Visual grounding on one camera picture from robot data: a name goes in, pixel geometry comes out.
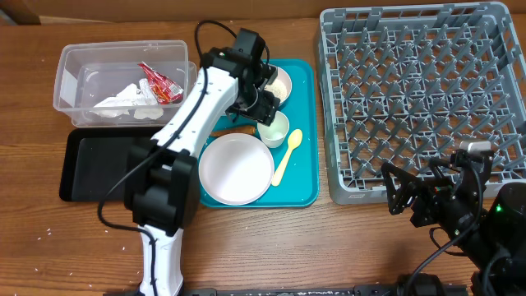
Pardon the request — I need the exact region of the pink plate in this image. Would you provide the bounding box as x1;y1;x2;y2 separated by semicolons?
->
199;133;275;206

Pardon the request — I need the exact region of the white tissue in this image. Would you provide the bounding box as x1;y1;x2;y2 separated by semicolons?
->
92;78;164;120

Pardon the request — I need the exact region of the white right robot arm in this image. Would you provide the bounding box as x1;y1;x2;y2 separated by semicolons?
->
381;141;525;295

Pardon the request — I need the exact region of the orange carrot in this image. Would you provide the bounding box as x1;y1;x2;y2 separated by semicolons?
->
210;125;256;137

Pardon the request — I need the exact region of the yellow plastic spoon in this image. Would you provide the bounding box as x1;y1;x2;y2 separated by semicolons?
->
271;129;302;187

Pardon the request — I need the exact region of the grey dish rack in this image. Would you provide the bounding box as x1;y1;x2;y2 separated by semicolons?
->
317;2;525;205

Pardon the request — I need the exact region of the black tray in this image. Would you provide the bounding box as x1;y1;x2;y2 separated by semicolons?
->
58;127;160;202

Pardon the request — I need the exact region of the white rice pile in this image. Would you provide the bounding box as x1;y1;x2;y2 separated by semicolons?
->
265;80;288;104

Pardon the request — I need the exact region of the red snack wrapper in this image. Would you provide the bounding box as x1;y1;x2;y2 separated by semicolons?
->
138;62;184;104

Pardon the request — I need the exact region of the pink bowl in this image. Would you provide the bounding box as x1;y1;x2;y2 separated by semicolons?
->
265;67;292;105

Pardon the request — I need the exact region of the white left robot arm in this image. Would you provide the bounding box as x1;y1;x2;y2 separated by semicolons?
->
122;29;279;295

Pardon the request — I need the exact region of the clear plastic bin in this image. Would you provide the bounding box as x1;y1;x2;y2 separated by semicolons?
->
53;40;196;127

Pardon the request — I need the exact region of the white cup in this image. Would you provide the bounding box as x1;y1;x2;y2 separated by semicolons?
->
256;111;289;148

